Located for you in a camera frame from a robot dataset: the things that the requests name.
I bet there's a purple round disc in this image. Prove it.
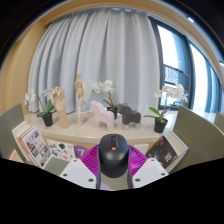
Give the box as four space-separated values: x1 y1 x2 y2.
73 144 90 159

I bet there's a light wooden desk shelf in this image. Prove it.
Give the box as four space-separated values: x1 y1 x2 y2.
23 109 181 158

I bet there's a tall white orchid black pot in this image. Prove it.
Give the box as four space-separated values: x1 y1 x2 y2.
143 83 189 134

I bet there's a light grey curtain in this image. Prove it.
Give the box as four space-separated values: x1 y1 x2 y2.
27 7 161 116

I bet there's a black book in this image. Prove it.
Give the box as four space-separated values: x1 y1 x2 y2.
145 134 179 170

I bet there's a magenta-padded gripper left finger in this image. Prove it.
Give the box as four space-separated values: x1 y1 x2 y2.
59 143 102 190

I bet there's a pink horse figure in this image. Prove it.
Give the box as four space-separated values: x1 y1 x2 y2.
89 100 116 133

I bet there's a cream book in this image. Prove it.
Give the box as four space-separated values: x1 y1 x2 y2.
165 130 190 174

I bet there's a beige card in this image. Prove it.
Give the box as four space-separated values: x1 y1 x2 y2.
8 149 26 164

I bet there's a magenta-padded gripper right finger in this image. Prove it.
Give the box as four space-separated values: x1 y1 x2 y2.
127 143 169 189

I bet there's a wooden artist mannequin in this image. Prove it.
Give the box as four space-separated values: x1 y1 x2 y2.
73 71 89 126

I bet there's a wooden hand model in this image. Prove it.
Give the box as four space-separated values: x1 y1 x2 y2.
50 86 70 130

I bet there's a black computer mouse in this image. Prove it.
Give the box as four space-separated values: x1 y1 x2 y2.
97 133 130 179

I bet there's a white book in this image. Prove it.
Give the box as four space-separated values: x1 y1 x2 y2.
11 120 33 158

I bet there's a white card with small pictures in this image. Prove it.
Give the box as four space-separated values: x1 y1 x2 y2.
46 138 77 163

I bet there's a dark grey horse figure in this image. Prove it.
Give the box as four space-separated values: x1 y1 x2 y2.
117 102 142 131

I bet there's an olive desk partition panel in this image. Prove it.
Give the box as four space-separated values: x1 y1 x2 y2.
168 105 224 174
0 103 26 159

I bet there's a dark-framed window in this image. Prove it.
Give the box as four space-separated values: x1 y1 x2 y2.
148 14 224 114

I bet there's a red-edged photo magazine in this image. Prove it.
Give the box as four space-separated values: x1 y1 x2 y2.
18 125 53 169

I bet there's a small white orchid black pot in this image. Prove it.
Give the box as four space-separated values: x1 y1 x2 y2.
23 88 56 128

